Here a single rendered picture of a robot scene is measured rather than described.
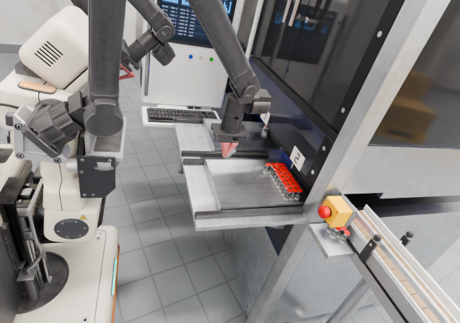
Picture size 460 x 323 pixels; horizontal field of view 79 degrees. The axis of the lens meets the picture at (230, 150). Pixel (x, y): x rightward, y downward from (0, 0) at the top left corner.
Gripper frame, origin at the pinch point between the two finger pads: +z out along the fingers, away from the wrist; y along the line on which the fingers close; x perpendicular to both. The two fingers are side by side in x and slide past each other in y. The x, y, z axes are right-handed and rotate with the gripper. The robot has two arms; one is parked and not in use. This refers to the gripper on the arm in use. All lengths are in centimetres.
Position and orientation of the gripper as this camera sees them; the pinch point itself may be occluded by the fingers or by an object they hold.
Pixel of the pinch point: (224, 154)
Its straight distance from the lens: 86.6
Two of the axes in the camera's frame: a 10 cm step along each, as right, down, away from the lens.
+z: -2.0, 8.2, 5.4
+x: -2.6, -5.7, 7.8
